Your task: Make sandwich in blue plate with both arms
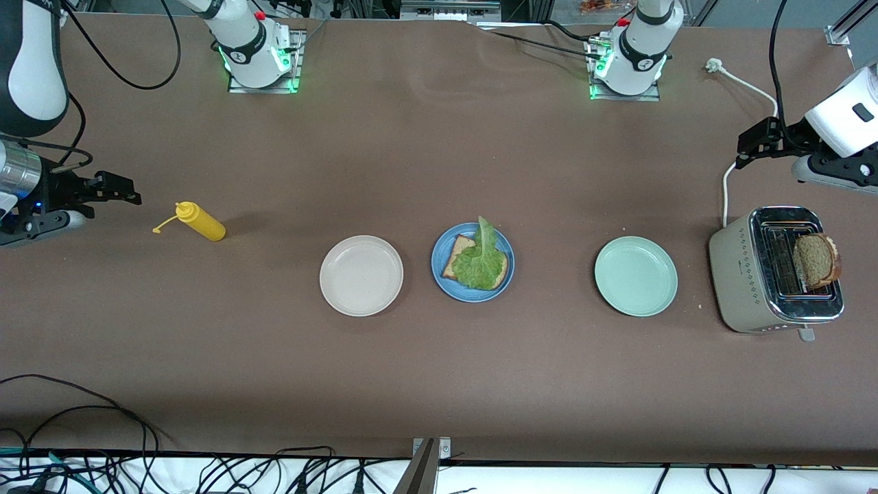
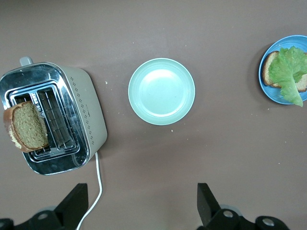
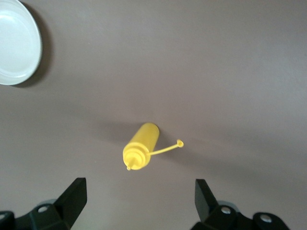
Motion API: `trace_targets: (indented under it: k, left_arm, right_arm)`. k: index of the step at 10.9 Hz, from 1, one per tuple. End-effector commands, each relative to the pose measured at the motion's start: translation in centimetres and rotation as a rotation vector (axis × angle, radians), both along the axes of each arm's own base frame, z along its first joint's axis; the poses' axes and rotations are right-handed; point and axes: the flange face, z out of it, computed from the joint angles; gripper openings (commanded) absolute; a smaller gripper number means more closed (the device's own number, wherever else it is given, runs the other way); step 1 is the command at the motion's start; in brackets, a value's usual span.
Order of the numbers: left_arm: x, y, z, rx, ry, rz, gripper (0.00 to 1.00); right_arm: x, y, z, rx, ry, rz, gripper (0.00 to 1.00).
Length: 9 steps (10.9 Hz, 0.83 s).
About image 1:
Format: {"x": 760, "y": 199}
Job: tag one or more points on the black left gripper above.
{"x": 786, "y": 136}

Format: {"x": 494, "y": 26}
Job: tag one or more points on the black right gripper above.
{"x": 56, "y": 190}

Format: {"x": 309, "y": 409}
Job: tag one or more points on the yellow mustard squeeze bottle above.
{"x": 202, "y": 223}

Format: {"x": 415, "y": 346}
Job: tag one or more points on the green lettuce leaf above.
{"x": 480, "y": 264}

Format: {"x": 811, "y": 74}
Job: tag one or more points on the brown bread slice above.
{"x": 453, "y": 264}
{"x": 816, "y": 261}

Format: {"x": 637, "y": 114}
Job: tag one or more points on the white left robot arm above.
{"x": 641, "y": 51}

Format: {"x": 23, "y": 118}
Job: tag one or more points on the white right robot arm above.
{"x": 250, "y": 41}

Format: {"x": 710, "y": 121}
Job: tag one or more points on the green round plate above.
{"x": 636, "y": 276}

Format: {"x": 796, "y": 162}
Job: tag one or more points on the beige round plate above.
{"x": 361, "y": 276}

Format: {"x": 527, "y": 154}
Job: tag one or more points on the blue round plate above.
{"x": 473, "y": 296}

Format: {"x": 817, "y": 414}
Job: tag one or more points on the beige chrome toaster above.
{"x": 737, "y": 274}

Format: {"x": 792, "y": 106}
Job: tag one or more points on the aluminium corner profile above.
{"x": 838, "y": 34}

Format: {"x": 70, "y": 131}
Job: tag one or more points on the orange snack packet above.
{"x": 597, "y": 7}

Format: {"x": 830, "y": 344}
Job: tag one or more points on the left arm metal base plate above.
{"x": 621, "y": 98}

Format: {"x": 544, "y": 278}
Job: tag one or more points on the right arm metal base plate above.
{"x": 299, "y": 68}

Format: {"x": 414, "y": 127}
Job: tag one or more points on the aluminium frame rail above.
{"x": 449, "y": 10}

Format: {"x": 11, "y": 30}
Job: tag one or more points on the aluminium profile post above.
{"x": 418, "y": 477}

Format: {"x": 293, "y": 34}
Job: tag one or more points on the small metal bracket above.
{"x": 444, "y": 447}

